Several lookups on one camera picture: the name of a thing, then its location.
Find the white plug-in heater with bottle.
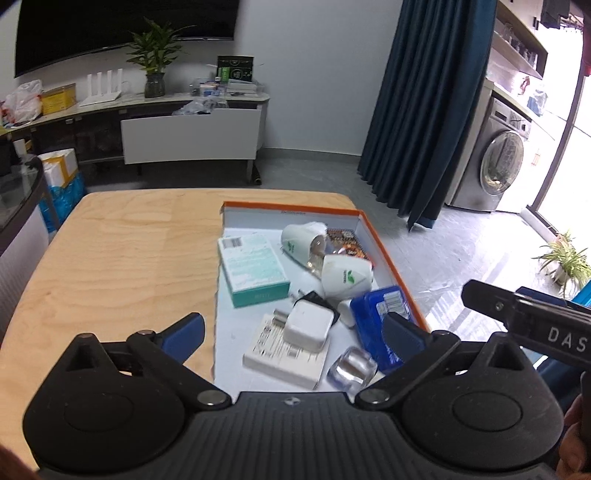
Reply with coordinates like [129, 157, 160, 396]
[280, 221, 330, 274]

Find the pile of small clutter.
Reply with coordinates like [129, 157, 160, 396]
[172, 78, 259, 116]

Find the white and yellow carton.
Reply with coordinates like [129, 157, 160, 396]
[39, 148, 79, 188]

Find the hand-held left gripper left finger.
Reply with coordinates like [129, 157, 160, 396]
[62, 313, 232, 410]

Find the red and blue card box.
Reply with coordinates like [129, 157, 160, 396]
[326, 228, 371, 260]

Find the white adapter box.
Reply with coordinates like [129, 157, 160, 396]
[243, 313, 330, 390]

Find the black and green box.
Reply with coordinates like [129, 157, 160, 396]
[216, 55, 256, 84]

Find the blue curtain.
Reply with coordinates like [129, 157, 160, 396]
[357, 0, 498, 232]

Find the blue plastic bag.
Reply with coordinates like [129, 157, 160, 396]
[39, 172, 89, 232]

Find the potted plant in glass vase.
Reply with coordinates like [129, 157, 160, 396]
[126, 17, 195, 99]

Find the dark curved counter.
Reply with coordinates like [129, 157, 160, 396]
[0, 156, 50, 298]

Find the television cabinet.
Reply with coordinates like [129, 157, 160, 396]
[0, 91, 271, 186]

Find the yellow box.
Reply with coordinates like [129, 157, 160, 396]
[41, 83, 77, 116]

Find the potted spider plant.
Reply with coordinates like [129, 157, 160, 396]
[530, 230, 591, 299]

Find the white cube charger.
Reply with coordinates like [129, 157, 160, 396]
[282, 299, 334, 352]

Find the white plastic bag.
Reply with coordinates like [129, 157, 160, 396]
[2, 79, 44, 125]

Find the orange cardboard box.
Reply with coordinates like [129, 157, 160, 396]
[213, 200, 433, 394]

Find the clear bottle with white cap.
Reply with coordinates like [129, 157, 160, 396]
[326, 346, 379, 394]

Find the wall shelf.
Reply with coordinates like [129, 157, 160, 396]
[488, 0, 551, 80]

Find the white router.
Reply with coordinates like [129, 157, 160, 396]
[79, 68, 123, 107]

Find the silver washing machine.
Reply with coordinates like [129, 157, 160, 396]
[445, 96, 533, 214]

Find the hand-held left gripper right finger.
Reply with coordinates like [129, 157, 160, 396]
[355, 311, 536, 410]

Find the blue stool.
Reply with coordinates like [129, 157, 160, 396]
[516, 276, 591, 371]

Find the person's right hand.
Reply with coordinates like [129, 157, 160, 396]
[556, 396, 591, 480]

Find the black wall television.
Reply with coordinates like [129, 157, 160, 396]
[14, 0, 241, 79]

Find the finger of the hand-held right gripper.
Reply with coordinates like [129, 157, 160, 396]
[462, 279, 519, 325]

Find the teal bandage box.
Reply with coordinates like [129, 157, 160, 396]
[217, 232, 292, 309]

